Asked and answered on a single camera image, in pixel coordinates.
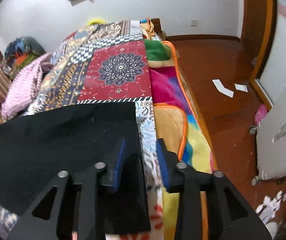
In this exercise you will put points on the white wall socket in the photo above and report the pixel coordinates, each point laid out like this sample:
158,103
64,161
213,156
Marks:
193,23

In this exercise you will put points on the colourful fleece blanket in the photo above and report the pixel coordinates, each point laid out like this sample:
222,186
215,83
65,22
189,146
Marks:
175,114

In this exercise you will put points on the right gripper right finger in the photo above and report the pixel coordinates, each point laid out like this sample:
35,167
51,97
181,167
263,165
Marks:
168,170

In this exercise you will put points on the brown wooden door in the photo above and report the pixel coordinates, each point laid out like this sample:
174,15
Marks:
258,32

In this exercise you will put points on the yellow curved headboard pad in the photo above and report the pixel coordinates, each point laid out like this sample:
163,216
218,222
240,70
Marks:
95,21

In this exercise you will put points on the black pants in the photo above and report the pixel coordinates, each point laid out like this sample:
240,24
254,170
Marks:
51,169

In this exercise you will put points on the pile of clothes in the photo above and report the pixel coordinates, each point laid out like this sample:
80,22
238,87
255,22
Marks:
20,46

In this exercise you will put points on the pink striped garment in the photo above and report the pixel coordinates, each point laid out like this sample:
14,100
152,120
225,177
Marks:
25,86

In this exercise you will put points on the wooden bed frame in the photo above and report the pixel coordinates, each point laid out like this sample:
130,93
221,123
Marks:
158,29

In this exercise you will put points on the small white paper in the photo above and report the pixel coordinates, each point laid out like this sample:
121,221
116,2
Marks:
242,88

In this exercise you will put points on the pink croc shoe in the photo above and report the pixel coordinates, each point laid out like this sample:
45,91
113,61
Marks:
260,114

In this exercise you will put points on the white rolling cabinet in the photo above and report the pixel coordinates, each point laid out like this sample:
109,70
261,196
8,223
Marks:
271,142

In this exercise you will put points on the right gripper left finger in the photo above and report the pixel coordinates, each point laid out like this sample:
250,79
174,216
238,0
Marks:
114,162

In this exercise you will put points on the patchwork patterned bedspread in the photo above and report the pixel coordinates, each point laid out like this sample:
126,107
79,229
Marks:
108,65

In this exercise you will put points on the green storage box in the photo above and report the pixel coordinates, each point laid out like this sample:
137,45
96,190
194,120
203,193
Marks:
20,63

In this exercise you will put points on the large white paper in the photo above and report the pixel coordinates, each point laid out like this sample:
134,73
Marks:
222,89

